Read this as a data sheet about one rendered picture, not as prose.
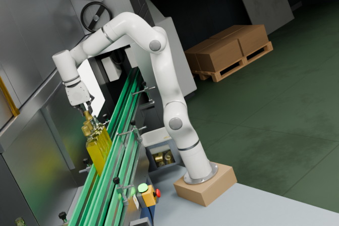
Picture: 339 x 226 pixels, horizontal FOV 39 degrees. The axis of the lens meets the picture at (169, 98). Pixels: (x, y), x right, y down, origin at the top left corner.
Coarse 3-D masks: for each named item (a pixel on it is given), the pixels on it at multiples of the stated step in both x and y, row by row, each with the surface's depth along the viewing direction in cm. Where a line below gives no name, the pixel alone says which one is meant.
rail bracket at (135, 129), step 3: (132, 120) 257; (132, 123) 255; (135, 123) 256; (135, 126) 257; (144, 126) 257; (135, 129) 257; (138, 129) 257; (126, 132) 259; (129, 132) 258; (135, 132) 257; (138, 132) 258; (117, 135) 259; (120, 135) 259; (138, 135) 258; (138, 138) 259; (141, 138) 259; (138, 141) 259; (141, 141) 259
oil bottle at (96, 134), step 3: (93, 135) 233; (96, 135) 234; (99, 135) 237; (99, 138) 235; (99, 141) 234; (102, 141) 238; (102, 144) 237; (102, 147) 235; (105, 147) 240; (105, 150) 238; (105, 153) 237
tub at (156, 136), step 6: (150, 132) 279; (156, 132) 279; (162, 132) 279; (144, 138) 280; (150, 138) 280; (156, 138) 280; (162, 138) 280; (168, 138) 262; (144, 144) 275; (150, 144) 264
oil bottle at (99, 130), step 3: (96, 129) 239; (99, 129) 240; (96, 132) 238; (99, 132) 238; (102, 132) 242; (102, 135) 241; (102, 138) 239; (105, 138) 244; (105, 141) 242; (105, 144) 241; (108, 144) 245; (108, 147) 244; (108, 150) 242
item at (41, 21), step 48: (0, 0) 217; (48, 0) 279; (0, 48) 203; (48, 48) 256; (0, 96) 190; (48, 96) 231; (0, 144) 176; (48, 144) 219; (0, 192) 184; (48, 192) 205
